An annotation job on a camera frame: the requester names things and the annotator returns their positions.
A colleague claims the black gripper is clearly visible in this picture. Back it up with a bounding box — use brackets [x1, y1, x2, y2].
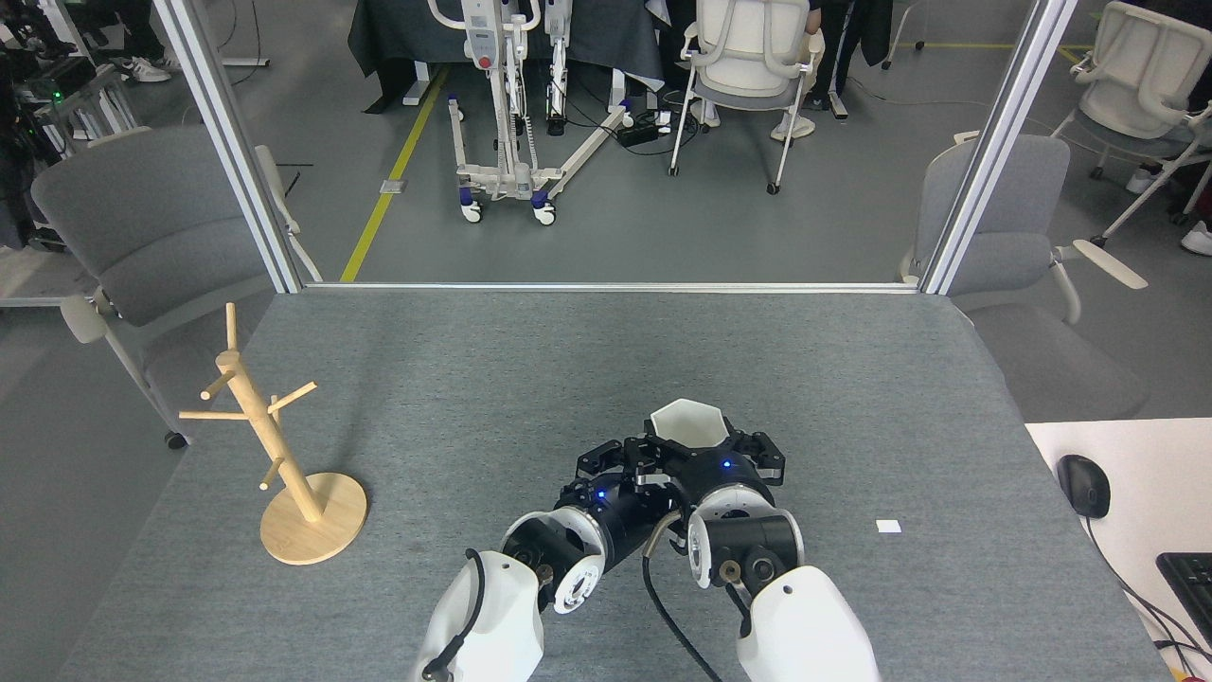
[668, 429, 786, 508]
[554, 434, 685, 574]

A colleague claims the white hexagonal cup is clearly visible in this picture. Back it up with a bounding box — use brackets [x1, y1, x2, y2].
[650, 399, 731, 452]

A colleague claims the wooden cup rack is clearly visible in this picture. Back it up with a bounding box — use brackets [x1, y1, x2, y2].
[179, 303, 367, 566]

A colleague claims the white stand on wheels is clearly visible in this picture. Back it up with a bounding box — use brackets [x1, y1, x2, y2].
[428, 0, 633, 226]

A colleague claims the black computer mouse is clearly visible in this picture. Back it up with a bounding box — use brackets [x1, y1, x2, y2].
[1057, 455, 1112, 519]

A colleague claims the black power strip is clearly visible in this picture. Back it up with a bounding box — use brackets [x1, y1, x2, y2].
[617, 112, 673, 148]

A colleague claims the grey upholstered chair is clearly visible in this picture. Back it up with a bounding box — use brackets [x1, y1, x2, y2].
[31, 126, 323, 451]
[898, 133, 1151, 422]

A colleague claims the white desk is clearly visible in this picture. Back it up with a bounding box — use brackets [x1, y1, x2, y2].
[1025, 418, 1212, 682]

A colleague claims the white mesh office chair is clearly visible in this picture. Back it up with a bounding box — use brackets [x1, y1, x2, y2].
[1051, 0, 1212, 249]
[668, 0, 827, 196]

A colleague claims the person in dark trousers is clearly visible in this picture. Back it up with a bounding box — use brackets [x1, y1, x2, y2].
[805, 0, 896, 119]

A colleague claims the table with dark cloth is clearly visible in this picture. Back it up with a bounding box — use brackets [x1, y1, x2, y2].
[348, 0, 664, 115]

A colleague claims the black keyboard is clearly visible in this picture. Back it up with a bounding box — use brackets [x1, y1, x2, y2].
[1156, 552, 1212, 650]

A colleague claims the person with white shoes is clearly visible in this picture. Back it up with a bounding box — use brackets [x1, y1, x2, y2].
[90, 0, 181, 84]

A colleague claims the metal equipment cart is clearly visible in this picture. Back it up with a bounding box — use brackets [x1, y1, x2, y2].
[14, 57, 143, 143]

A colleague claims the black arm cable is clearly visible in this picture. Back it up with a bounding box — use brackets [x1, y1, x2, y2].
[421, 547, 486, 681]
[642, 511, 725, 682]

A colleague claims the silver frame rail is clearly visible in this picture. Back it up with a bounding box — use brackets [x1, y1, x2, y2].
[301, 281, 921, 295]

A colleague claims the black mouse cable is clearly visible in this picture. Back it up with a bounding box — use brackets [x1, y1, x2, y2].
[1084, 516, 1212, 656]

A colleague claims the silver frame post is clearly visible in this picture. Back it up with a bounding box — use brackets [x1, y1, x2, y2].
[920, 0, 1080, 296]
[151, 0, 306, 295]

